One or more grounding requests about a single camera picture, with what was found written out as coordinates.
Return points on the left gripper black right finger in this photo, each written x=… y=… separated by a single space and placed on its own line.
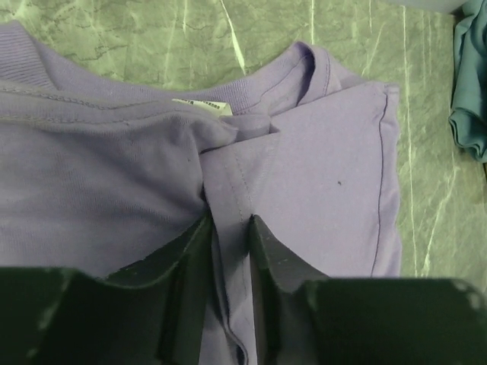
x=305 y=317

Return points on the teal folded t shirt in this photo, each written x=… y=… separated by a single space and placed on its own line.
x=468 y=107

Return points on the purple t shirt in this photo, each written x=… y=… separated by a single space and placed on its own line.
x=97 y=174

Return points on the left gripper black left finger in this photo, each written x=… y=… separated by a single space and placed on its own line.
x=150 y=312

